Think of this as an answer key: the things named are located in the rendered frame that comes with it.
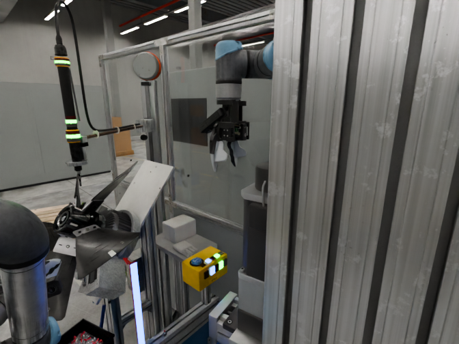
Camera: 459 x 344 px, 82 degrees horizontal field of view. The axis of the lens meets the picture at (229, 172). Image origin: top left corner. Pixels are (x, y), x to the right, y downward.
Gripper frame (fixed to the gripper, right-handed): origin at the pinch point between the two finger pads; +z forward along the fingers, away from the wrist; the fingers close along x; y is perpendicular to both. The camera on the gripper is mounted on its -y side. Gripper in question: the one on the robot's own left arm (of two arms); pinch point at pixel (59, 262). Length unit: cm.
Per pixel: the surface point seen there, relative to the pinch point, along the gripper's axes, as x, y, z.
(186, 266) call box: 15.6, -34.5, 18.3
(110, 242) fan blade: -0.2, -11.4, 10.9
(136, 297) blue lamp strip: 14.2, -22.8, 0.1
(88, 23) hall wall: -446, 601, 1146
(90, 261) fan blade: 1.9, -8.0, 3.2
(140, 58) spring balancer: -74, -3, 90
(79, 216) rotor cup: -5.9, 7.6, 23.8
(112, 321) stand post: 55, 12, 34
